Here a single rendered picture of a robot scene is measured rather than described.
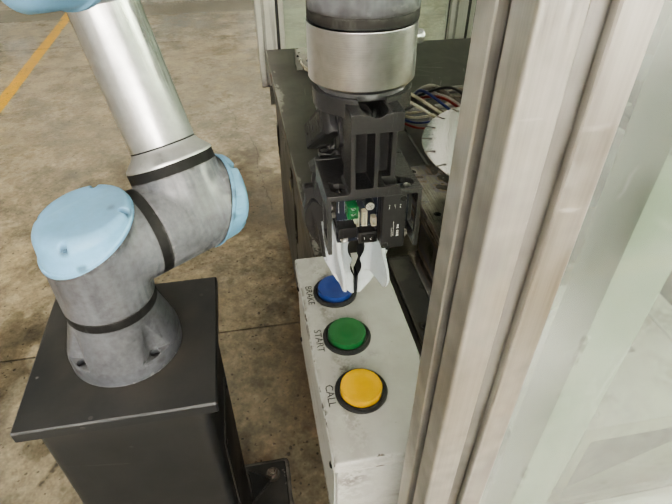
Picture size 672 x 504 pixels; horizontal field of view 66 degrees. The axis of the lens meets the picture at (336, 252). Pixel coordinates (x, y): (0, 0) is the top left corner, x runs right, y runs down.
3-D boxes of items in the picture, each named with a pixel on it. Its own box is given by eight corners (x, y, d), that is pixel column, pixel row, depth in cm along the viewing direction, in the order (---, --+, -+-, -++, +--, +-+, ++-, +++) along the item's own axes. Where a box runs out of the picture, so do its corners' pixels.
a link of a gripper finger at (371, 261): (365, 324, 48) (367, 243, 42) (352, 282, 52) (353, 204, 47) (398, 319, 48) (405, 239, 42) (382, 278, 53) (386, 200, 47)
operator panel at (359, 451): (435, 521, 55) (455, 444, 46) (333, 540, 54) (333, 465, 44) (373, 328, 77) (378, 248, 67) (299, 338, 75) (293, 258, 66)
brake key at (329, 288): (355, 308, 60) (355, 295, 59) (321, 312, 60) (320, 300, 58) (348, 285, 63) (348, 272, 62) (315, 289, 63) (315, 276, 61)
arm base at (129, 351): (60, 395, 68) (32, 344, 61) (82, 312, 79) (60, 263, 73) (179, 378, 70) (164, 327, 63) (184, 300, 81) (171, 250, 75)
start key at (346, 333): (368, 354, 55) (369, 342, 54) (331, 360, 54) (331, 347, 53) (360, 327, 58) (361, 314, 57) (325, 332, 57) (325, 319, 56)
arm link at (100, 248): (44, 293, 68) (2, 207, 60) (138, 247, 76) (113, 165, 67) (84, 343, 62) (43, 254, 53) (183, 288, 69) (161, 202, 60)
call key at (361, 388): (385, 411, 50) (387, 399, 48) (344, 418, 49) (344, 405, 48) (375, 377, 53) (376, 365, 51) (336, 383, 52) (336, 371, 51)
